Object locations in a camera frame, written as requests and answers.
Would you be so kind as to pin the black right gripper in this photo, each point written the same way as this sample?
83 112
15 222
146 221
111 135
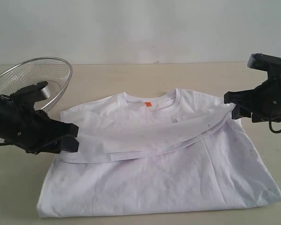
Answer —
261 103

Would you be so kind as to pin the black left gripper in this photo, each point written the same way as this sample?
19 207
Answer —
21 125

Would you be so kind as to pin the white t-shirt red lettering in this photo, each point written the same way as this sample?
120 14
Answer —
176 153

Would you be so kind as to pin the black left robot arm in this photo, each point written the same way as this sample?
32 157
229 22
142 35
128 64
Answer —
33 130

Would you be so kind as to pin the round metal mesh basket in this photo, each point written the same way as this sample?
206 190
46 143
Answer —
56 71

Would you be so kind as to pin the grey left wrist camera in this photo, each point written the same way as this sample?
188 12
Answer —
32 94

